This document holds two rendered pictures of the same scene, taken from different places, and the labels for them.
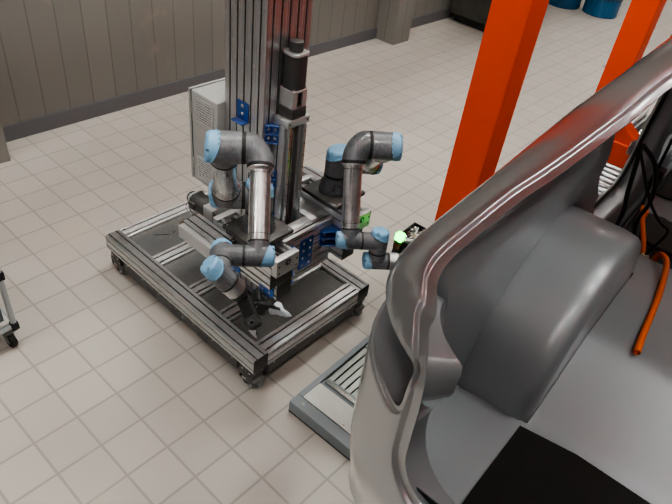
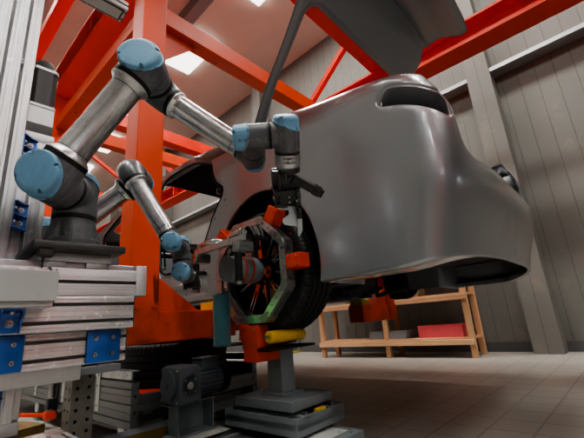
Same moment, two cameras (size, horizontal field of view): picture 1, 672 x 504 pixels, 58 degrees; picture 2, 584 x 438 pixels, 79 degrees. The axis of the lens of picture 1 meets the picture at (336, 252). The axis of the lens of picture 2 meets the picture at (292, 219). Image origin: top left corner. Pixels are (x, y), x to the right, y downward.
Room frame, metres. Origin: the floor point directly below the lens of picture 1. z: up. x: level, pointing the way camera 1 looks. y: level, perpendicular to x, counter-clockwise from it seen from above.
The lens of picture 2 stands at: (1.39, 1.29, 0.57)
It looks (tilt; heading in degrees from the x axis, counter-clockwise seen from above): 16 degrees up; 276
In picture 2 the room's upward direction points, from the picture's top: 4 degrees counter-clockwise
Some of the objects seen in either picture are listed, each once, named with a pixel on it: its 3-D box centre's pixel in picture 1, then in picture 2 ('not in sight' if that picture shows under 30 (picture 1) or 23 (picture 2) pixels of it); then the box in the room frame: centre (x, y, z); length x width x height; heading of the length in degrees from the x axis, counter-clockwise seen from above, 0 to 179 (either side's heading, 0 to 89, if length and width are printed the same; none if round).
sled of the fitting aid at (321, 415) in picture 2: not in sight; (283, 413); (1.71, -0.70, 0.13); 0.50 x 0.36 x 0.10; 145
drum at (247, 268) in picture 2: not in sight; (242, 269); (1.85, -0.51, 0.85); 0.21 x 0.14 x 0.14; 55
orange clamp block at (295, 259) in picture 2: not in sight; (297, 261); (1.55, -0.39, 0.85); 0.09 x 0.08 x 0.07; 145
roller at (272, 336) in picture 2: not in sight; (286, 335); (1.65, -0.58, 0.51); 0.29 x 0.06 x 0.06; 55
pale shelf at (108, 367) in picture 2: not in sight; (83, 368); (2.62, -0.42, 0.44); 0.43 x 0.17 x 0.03; 145
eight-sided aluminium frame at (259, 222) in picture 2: not in sight; (252, 270); (1.81, -0.57, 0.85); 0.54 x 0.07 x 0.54; 145
